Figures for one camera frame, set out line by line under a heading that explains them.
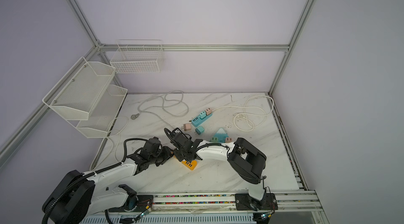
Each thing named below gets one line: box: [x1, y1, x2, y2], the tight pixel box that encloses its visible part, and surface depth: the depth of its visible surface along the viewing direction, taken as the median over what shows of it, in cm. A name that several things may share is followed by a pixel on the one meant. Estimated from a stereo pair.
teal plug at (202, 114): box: [199, 110, 207, 119], surface depth 103 cm
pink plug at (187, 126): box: [180, 123, 192, 131], surface depth 103 cm
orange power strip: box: [181, 159, 198, 171], surface depth 85 cm
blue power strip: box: [191, 113, 213, 128], surface depth 104 cm
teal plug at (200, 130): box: [195, 125, 205, 136], surface depth 100 cm
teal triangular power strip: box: [213, 127, 229, 144], surface depth 97 cm
